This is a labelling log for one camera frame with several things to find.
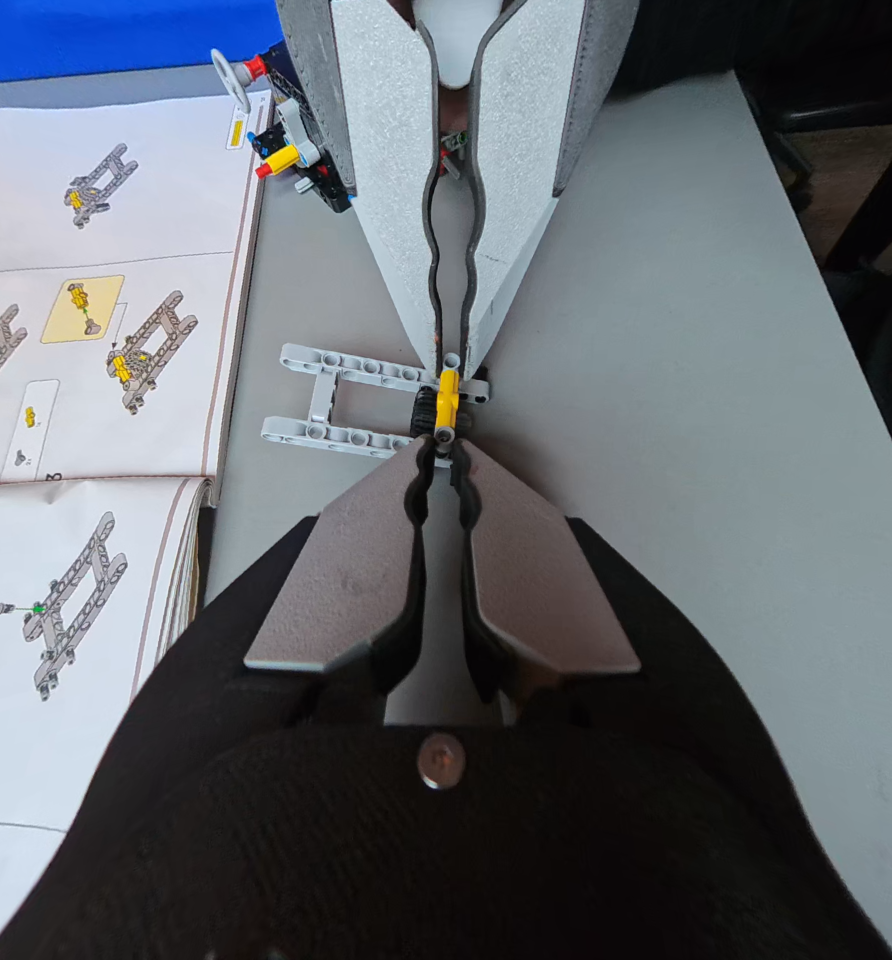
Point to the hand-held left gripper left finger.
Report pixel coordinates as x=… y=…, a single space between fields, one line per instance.
x=341 y=585

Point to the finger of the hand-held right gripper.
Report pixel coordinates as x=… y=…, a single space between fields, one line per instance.
x=521 y=187
x=386 y=187

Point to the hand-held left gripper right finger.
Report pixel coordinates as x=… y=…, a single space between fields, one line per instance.
x=543 y=592

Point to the grey lego frame assembly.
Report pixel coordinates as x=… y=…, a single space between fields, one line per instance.
x=318 y=429

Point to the yellow lego axle connector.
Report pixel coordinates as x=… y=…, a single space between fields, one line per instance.
x=447 y=397

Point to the person's right forearm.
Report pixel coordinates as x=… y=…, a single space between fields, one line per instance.
x=753 y=37

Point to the lego car chassis assembly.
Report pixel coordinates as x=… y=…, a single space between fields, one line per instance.
x=326 y=187

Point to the lego instruction booklet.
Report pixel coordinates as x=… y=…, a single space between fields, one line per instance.
x=176 y=225

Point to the blue plastic bin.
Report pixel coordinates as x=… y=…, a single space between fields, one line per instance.
x=116 y=37

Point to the black office chair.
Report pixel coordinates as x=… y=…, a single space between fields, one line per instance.
x=813 y=120

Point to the person's dark clothing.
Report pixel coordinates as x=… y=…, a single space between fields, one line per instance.
x=888 y=375

